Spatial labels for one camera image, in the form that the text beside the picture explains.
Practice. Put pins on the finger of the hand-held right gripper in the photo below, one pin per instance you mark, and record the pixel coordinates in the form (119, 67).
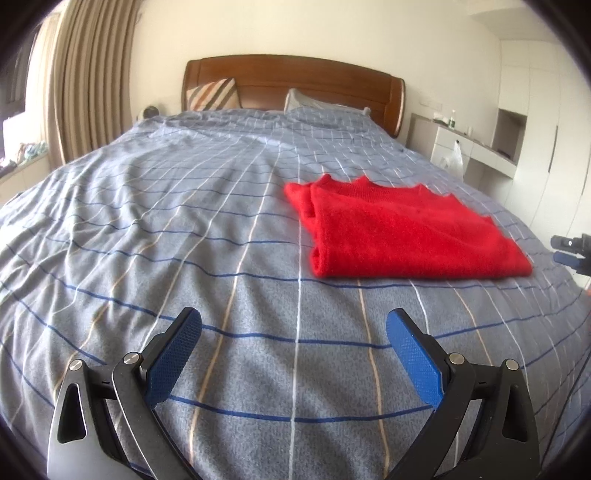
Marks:
(570, 261)
(570, 242)

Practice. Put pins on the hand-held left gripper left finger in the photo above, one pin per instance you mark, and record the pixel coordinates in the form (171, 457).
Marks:
(173, 360)

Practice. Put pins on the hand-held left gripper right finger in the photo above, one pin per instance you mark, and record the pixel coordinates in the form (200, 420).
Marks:
(415, 360)

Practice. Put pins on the red knitted sweater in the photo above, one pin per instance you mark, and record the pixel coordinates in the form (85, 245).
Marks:
(406, 235)

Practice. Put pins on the bed with checked blue cover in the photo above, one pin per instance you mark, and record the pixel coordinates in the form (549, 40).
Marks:
(184, 230)

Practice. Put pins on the white wardrobe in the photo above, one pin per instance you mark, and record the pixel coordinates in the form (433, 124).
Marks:
(540, 115)

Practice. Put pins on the clear plastic bag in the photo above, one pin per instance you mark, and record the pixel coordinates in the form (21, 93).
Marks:
(452, 161)

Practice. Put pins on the white desk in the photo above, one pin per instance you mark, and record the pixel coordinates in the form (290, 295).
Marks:
(445, 138)

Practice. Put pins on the small bottle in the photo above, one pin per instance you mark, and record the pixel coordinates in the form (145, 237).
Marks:
(451, 119)

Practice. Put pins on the pale cloth pile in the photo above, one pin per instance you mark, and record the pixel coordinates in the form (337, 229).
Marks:
(31, 151)

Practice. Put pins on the striped pillow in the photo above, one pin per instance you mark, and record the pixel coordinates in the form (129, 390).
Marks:
(212, 94)

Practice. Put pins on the white pillow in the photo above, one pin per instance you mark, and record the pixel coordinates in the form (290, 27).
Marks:
(300, 99)

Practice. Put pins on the beige curtain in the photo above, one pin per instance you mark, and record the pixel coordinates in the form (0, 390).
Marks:
(87, 69)

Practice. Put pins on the wooden bed headboard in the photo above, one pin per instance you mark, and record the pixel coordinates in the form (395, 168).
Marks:
(300, 76)

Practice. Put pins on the dark window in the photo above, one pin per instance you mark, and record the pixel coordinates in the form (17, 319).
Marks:
(18, 78)

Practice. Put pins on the wall socket strip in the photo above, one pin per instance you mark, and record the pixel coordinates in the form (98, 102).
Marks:
(431, 105)

